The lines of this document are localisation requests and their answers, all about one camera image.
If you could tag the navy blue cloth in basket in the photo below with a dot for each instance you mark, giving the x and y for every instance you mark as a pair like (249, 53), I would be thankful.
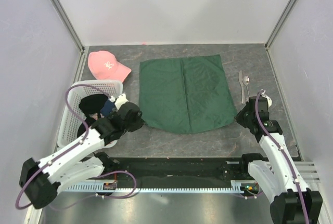
(107, 109)

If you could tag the silver spoon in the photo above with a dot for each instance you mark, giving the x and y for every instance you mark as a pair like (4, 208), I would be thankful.
(246, 81)

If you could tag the aluminium frame post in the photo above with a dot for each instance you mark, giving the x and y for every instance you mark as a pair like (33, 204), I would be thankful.
(281, 21)
(67, 23)

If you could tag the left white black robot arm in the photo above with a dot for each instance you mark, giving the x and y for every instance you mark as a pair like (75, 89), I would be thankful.
(43, 180)

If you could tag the pink baseball cap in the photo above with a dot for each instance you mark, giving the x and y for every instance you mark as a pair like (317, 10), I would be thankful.
(104, 66)

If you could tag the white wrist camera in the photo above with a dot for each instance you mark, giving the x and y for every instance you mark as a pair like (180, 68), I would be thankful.
(264, 95)
(119, 101)

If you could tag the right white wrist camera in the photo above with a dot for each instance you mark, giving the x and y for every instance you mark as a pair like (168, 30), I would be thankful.
(264, 95)

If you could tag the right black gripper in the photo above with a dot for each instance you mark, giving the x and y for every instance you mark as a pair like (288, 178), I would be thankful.
(239, 118)

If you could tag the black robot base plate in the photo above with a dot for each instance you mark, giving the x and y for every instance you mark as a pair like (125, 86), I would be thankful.
(220, 168)

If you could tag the right aluminium frame post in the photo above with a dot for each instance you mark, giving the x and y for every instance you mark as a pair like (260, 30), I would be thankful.
(281, 21)

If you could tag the black cloth in basket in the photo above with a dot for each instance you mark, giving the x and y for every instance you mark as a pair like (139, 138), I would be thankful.
(91, 106)

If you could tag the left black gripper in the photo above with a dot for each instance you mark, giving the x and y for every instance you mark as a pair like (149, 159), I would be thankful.
(139, 122)

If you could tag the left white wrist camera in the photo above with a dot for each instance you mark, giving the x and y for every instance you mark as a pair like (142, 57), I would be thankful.
(119, 101)

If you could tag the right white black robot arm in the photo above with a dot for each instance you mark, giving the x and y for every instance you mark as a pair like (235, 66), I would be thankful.
(291, 199)

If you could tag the left aluminium frame post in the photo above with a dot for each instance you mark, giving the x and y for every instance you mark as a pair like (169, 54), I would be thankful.
(67, 23)

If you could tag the dark green cloth napkin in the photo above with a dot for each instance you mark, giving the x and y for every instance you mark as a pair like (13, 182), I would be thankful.
(186, 95)

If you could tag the light blue slotted cable duct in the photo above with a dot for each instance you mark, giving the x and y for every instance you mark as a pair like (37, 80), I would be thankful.
(228, 187)

